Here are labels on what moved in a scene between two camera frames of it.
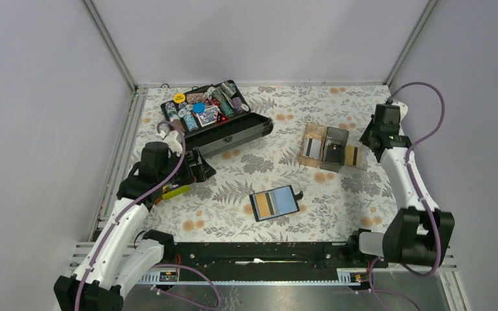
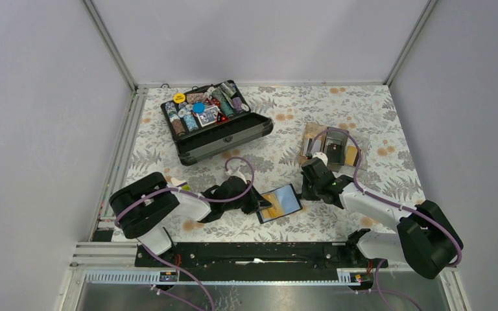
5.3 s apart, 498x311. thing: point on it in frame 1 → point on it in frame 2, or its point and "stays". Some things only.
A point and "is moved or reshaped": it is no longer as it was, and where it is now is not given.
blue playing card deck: x=209 y=116 stays
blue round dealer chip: x=198 y=107 stays
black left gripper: x=196 y=173 → x=257 y=202
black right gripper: x=364 y=139 → x=305 y=194
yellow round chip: x=179 y=98 stays
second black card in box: x=334 y=153 stays
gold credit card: x=264 y=205 is moved or reshaped
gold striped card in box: x=350 y=155 stays
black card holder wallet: x=274 y=203 stays
